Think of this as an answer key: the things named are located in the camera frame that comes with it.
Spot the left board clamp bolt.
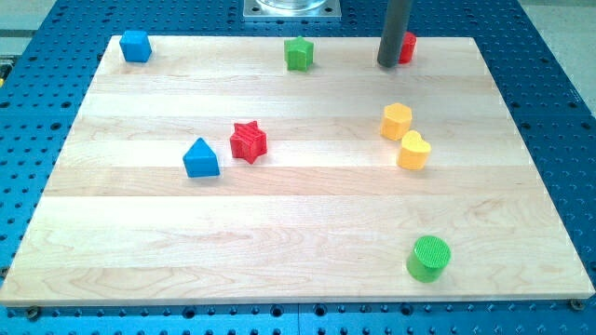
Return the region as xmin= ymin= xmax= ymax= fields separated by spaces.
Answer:
xmin=24 ymin=306 xmax=41 ymax=321

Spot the board clamp bolt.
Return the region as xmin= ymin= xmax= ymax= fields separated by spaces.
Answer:
xmin=24 ymin=306 xmax=41 ymax=321
xmin=568 ymin=299 xmax=585 ymax=312

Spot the right board clamp bolt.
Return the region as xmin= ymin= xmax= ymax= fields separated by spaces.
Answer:
xmin=568 ymin=299 xmax=585 ymax=312

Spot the red star block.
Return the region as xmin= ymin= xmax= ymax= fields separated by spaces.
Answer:
xmin=230 ymin=121 xmax=267 ymax=164

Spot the blue triangle block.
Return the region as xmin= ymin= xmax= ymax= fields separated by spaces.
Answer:
xmin=183 ymin=138 xmax=220 ymax=178

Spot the yellow hexagon block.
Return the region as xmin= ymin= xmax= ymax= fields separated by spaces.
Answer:
xmin=380 ymin=103 xmax=413 ymax=141

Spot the green star block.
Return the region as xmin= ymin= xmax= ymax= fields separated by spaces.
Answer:
xmin=284 ymin=36 xmax=314 ymax=72

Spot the yellow heart block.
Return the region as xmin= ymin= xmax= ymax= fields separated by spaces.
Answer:
xmin=397 ymin=130 xmax=432 ymax=170

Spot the green cylinder block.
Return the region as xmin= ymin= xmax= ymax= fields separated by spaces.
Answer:
xmin=406 ymin=235 xmax=452 ymax=283

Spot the red cylinder block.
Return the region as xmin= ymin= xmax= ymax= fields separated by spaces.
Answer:
xmin=399 ymin=32 xmax=417 ymax=64

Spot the blue cube block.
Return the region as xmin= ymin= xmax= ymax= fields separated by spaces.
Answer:
xmin=119 ymin=31 xmax=152 ymax=62

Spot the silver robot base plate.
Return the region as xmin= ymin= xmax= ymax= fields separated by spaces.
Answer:
xmin=243 ymin=0 xmax=342 ymax=20

